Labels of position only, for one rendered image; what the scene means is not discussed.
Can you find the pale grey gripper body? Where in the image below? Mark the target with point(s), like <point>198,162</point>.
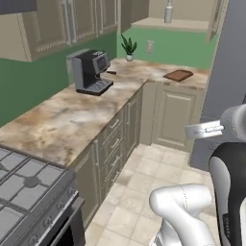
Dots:
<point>200,130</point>

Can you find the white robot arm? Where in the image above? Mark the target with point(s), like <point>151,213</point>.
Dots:
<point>182,208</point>

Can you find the brown wooden cutting board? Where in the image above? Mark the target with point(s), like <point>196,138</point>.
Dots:
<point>178,75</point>

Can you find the grey spray bottle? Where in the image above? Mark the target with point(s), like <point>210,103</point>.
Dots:
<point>168,11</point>

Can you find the beige base cupboard door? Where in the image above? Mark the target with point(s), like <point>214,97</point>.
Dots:
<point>87,189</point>
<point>176,115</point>
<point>132,125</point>

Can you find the grey fridge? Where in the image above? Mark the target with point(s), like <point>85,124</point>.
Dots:
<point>224,64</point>

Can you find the beige drawer front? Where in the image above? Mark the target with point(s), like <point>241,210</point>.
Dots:
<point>112,177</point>
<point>112,142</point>
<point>112,123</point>
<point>112,160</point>

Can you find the green plant in white pot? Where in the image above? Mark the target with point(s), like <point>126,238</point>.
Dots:
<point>129,47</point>

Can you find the open beige cupboard door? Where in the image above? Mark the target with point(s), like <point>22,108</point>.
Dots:
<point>217,19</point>

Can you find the grey coffee machine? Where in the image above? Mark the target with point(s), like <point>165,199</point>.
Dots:
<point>88,70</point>

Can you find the oven with black door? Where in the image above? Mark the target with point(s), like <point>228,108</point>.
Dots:
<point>68,224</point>

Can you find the grey gas hob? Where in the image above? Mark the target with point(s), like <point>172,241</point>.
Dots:
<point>22,182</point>

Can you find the grey extractor hood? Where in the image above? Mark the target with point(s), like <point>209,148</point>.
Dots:
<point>16,5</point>

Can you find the white wall outlet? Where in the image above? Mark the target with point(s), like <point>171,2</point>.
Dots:
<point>150,46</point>

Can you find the open beige wall cupboard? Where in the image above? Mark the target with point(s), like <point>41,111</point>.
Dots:
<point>182,16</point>

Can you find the beige corner wall cupboard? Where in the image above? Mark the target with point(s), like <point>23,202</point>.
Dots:
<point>134,12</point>

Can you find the beige wall cupboard door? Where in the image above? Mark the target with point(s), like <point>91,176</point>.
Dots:
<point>44,25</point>
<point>108,14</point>
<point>85,17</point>

